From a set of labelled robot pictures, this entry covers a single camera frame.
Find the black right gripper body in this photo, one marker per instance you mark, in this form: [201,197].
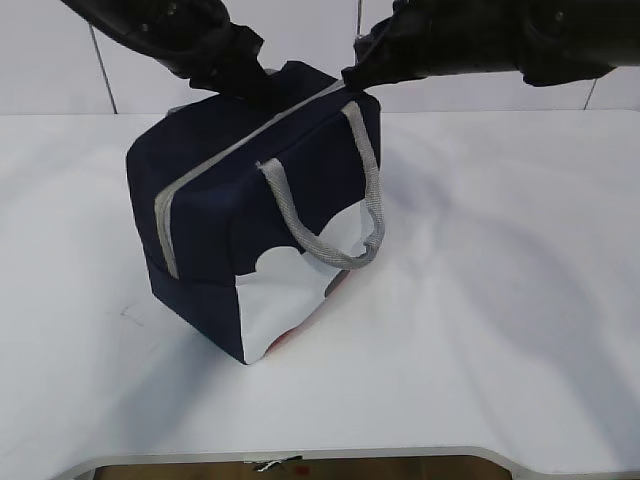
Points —
[398,46]

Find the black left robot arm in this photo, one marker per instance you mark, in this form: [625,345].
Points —
[195,40]

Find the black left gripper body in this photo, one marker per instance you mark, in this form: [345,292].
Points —
[240,42]

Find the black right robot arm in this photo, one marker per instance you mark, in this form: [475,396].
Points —
[549,43]

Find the navy blue lunch bag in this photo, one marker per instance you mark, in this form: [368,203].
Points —
[250,214]

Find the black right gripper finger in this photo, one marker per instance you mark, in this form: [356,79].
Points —
[360,77]

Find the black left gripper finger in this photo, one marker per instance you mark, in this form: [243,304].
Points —
[247,81]

